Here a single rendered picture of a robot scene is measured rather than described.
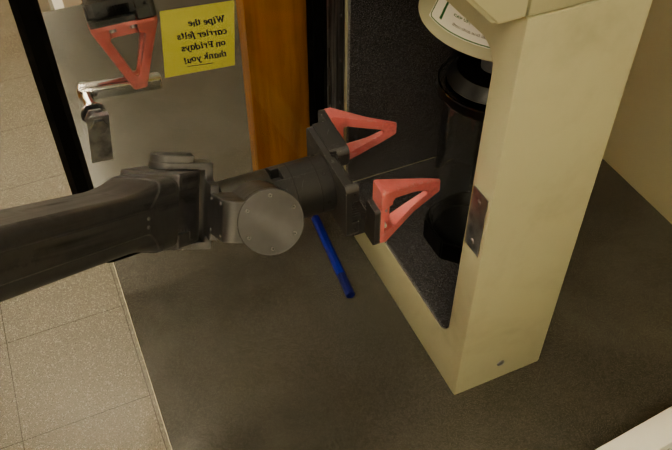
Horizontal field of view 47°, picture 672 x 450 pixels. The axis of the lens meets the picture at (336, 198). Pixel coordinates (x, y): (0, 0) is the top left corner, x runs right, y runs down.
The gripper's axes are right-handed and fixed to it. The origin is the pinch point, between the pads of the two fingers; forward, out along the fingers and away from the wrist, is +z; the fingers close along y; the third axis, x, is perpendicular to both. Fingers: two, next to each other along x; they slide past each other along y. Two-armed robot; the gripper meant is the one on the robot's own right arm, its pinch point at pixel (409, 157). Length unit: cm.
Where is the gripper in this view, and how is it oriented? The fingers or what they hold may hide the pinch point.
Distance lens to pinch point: 78.6
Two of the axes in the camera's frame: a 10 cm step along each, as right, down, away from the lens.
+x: 0.1, 7.2, 6.9
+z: 9.2, -2.7, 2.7
